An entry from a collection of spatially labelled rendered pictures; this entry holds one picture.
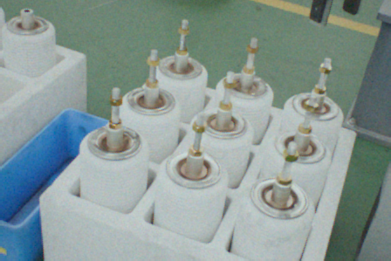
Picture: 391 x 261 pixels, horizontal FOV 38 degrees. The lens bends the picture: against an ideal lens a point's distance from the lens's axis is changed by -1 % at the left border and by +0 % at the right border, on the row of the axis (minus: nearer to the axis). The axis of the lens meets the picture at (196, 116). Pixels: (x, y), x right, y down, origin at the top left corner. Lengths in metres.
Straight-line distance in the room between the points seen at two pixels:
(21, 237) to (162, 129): 0.26
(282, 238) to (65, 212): 0.30
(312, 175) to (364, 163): 0.47
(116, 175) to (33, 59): 0.38
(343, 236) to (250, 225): 0.39
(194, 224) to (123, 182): 0.11
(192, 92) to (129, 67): 0.52
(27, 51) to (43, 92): 0.08
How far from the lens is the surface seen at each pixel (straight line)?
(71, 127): 1.10
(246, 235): 0.74
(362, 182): 1.21
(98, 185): 0.78
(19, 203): 1.04
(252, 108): 0.91
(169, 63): 0.97
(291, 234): 0.72
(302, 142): 0.81
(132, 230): 0.77
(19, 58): 1.07
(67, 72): 1.09
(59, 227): 0.83
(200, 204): 0.73
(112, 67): 1.45
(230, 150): 0.82
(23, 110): 1.01
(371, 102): 1.30
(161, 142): 0.87
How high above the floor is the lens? 0.74
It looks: 35 degrees down
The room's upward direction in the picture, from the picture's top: 7 degrees clockwise
